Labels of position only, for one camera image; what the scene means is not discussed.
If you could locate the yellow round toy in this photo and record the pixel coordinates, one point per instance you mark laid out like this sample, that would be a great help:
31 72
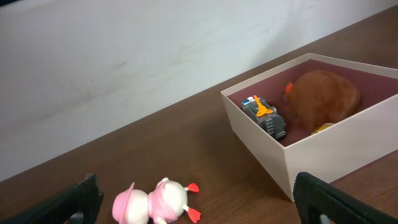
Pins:
322 127

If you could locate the brown plush toy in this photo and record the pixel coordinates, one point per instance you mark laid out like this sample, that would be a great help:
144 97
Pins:
320 97

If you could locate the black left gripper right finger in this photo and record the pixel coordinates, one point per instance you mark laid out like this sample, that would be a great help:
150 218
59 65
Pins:
319 202

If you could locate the beige box maroon interior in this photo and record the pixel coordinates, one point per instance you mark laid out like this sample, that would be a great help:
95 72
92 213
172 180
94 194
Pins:
346 146

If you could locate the pink white duck toy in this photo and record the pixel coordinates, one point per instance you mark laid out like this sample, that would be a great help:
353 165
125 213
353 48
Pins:
165 204

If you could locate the grey orange toy car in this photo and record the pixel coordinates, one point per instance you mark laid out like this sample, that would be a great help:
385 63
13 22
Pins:
265 116

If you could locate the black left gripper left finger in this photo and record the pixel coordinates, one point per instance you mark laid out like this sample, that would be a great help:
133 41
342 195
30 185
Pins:
79 203

